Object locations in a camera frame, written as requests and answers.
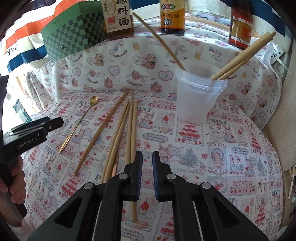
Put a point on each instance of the striped curtain cloth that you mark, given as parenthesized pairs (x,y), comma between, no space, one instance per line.
(22,42)

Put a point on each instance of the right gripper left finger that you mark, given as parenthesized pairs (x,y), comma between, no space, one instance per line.
(132,185)

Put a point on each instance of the green checkered box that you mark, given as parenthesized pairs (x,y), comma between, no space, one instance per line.
(76,29)

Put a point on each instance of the wooden chopstick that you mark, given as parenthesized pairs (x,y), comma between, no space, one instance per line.
(98,132)
(118,143)
(132,152)
(129,130)
(114,137)

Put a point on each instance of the white charger with cable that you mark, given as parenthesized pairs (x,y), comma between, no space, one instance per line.
(272,58)

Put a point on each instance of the gold spoon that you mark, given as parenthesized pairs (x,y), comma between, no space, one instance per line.
(92,102)

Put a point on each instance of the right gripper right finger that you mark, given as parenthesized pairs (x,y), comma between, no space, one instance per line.
(161,184)

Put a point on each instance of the red label sauce bottle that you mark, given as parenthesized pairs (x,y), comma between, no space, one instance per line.
(241,24)

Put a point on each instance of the person's left hand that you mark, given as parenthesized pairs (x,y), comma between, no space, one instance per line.
(17,190)

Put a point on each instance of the chopstick in cup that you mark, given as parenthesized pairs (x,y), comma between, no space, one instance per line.
(242,55)
(245,59)
(171,53)

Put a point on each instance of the oyster sauce bottle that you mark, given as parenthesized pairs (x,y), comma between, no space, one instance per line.
(172,13)

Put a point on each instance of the cooking wine bottle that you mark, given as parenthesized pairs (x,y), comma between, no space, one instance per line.
(118,19)

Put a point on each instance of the printed table cloth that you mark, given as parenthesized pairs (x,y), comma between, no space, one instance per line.
(229,149)

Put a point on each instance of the clear plastic cup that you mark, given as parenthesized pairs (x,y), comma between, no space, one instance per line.
(196,91)

